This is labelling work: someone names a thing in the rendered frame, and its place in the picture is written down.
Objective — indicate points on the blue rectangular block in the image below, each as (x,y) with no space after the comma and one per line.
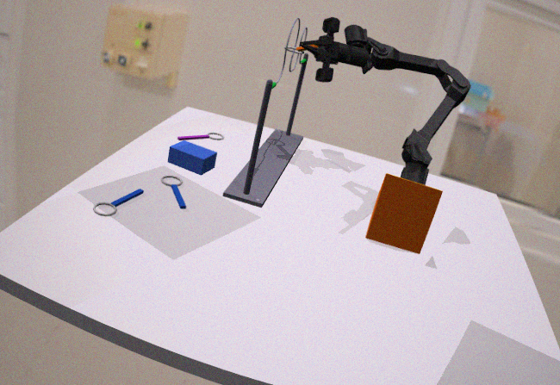
(192,157)

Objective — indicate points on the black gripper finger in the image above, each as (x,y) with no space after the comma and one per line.
(322,41)
(320,54)

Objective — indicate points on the purple handle with grey wire loop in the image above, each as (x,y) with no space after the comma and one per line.
(199,137)

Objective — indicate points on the blue bar with grey loop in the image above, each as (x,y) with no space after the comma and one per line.
(119,201)
(176,192)

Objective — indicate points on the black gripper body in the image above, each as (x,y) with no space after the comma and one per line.
(335,51)

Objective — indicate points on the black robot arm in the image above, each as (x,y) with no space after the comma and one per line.
(385,57)

